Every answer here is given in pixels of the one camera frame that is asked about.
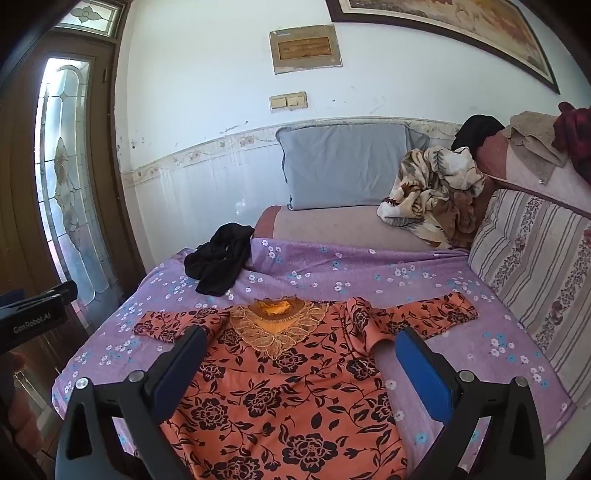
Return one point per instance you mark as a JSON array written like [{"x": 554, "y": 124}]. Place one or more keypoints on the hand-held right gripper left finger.
[{"x": 181, "y": 369}]

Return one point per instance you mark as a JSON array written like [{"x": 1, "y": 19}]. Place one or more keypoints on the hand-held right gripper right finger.
[{"x": 421, "y": 371}]

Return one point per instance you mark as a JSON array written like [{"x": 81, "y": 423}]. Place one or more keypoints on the orange black floral shirt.
[{"x": 277, "y": 397}]

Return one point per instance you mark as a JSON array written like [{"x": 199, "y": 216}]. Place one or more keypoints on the black cloth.
[{"x": 221, "y": 258}]

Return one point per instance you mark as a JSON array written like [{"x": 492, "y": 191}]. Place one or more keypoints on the purple floral bed sheet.
[{"x": 323, "y": 267}]

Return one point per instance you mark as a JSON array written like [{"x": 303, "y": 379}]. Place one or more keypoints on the wooden door with stained glass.
[{"x": 69, "y": 175}]

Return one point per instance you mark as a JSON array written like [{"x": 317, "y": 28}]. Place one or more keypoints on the striped floral cushion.
[{"x": 540, "y": 258}]

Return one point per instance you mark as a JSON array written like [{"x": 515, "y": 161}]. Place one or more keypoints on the pink beige sofa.
[{"x": 332, "y": 226}]

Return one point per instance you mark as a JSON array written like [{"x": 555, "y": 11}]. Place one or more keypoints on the brown cream floral blanket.
[{"x": 429, "y": 194}]

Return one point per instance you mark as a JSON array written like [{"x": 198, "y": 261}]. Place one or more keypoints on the grey pillow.
[{"x": 341, "y": 166}]

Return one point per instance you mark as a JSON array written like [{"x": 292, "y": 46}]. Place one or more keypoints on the black garment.
[{"x": 475, "y": 131}]

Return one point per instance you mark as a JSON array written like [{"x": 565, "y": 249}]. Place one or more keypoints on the beige towel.
[{"x": 535, "y": 138}]

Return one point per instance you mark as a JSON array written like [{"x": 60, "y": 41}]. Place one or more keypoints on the dark red cloth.
[{"x": 575, "y": 134}]

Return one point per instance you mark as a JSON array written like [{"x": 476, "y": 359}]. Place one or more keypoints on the stained glass transom window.
[{"x": 92, "y": 14}]

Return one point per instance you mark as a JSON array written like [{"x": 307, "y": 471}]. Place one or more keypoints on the beige light switch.
[{"x": 288, "y": 101}]

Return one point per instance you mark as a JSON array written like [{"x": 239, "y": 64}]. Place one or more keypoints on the wall panel box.
[{"x": 305, "y": 48}]

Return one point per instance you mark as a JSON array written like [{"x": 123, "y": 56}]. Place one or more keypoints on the framed wall painting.
[{"x": 461, "y": 23}]

